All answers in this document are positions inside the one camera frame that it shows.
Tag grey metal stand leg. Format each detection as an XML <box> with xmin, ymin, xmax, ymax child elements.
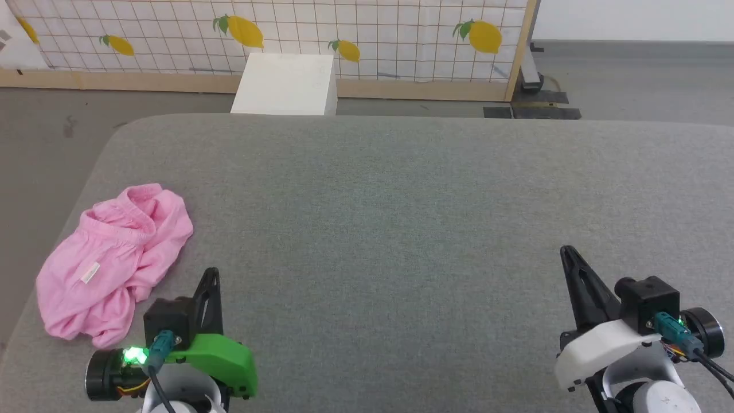
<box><xmin>520</xmin><ymin>43</ymin><xmax>544</xmax><ymax>92</ymax></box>

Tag lemon print wood-framed partition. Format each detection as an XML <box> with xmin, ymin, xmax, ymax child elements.
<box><xmin>0</xmin><ymin>0</ymin><xmax>541</xmax><ymax>103</ymax></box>

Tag white box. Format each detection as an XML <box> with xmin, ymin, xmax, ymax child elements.
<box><xmin>230</xmin><ymin>53</ymin><xmax>338</xmax><ymax>116</ymax></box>

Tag grey fabric sofa cushion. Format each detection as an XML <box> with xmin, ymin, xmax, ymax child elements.
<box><xmin>0</xmin><ymin>112</ymin><xmax>734</xmax><ymax>413</ymax></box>

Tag black floor base plates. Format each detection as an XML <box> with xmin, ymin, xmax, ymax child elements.
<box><xmin>483</xmin><ymin>89</ymin><xmax>581</xmax><ymax>120</ymax></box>

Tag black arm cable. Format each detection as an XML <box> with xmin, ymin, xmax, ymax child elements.
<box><xmin>148</xmin><ymin>366</ymin><xmax>177</xmax><ymax>413</ymax></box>
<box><xmin>691</xmin><ymin>346</ymin><xmax>734</xmax><ymax>398</ymax></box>

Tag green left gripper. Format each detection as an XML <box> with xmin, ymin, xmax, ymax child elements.
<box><xmin>165</xmin><ymin>267</ymin><xmax>257</xmax><ymax>400</ymax></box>

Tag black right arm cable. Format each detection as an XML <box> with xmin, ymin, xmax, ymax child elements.
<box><xmin>691</xmin><ymin>346</ymin><xmax>734</xmax><ymax>398</ymax></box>

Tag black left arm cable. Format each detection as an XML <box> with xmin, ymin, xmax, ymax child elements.
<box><xmin>148</xmin><ymin>366</ymin><xmax>177</xmax><ymax>413</ymax></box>

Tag pink short-sleeved shirt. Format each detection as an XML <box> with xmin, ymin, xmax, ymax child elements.
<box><xmin>36</xmin><ymin>184</ymin><xmax>194</xmax><ymax>350</ymax></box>

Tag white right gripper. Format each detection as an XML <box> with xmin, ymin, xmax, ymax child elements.
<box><xmin>554</xmin><ymin>245</ymin><xmax>661</xmax><ymax>392</ymax></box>

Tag white board with grey mark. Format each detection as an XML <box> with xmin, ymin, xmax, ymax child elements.
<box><xmin>0</xmin><ymin>11</ymin><xmax>48</xmax><ymax>71</ymax></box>

